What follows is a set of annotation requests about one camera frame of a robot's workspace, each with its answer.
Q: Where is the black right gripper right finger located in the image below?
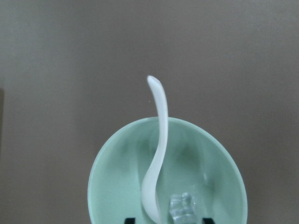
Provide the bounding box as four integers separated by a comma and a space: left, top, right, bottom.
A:
202, 217, 214, 224

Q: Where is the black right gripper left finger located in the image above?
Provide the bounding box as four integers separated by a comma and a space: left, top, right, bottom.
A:
124, 217, 135, 224

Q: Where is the clear ice cube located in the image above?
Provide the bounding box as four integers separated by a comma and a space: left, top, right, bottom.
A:
169, 192, 198, 224

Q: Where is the white ceramic spoon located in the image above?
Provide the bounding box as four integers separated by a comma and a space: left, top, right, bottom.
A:
141, 76, 169, 224

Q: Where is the mint green bowl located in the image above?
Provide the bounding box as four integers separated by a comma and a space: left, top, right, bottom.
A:
87, 117, 248, 224

